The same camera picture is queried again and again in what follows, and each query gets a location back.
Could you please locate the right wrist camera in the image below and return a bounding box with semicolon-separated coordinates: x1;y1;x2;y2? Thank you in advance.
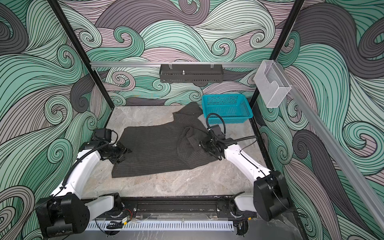
210;125;225;140

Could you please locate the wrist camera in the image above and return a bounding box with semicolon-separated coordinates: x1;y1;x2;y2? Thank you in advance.
93;128;113;143
210;125;225;140

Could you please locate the clear plastic wall bin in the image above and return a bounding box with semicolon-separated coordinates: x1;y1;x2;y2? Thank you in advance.
254;60;292;108

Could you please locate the aluminium right wall rail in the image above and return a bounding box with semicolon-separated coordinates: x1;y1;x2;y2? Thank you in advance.
273;61;384;230

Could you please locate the left black frame post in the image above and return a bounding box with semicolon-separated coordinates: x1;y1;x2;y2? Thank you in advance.
47;0;115;110

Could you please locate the black perforated wall tray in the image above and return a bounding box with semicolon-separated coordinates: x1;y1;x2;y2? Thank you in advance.
159;64;224;85

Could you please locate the aluminium back wall rail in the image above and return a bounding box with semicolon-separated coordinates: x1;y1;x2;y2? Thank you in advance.
90;61;261;69

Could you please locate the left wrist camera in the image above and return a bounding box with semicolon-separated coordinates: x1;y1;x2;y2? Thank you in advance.
93;128;113;143

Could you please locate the teal plastic basket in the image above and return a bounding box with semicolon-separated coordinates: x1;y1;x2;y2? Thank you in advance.
202;94;254;124

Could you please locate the aluminium wall rail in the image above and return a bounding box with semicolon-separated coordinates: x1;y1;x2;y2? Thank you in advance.
90;61;261;69
273;61;384;230

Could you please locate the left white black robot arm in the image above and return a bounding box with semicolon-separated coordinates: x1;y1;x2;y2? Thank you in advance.
35;128;129;239

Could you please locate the black frame post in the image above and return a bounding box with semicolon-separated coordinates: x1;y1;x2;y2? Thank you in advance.
47;0;115;110
248;0;305;109

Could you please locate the right black frame post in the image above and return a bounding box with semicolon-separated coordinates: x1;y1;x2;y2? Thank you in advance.
248;0;305;109

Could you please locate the dark pinstriped long sleeve shirt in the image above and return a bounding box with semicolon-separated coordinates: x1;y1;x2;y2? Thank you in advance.
112;103;216;178

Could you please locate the white slotted cable duct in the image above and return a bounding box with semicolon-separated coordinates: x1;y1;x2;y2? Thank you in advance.
85;220;235;232

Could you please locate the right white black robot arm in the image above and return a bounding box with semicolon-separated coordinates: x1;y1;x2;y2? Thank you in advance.
199;113;292;222

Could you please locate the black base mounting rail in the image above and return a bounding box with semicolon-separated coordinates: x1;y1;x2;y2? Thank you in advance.
96;195;257;221

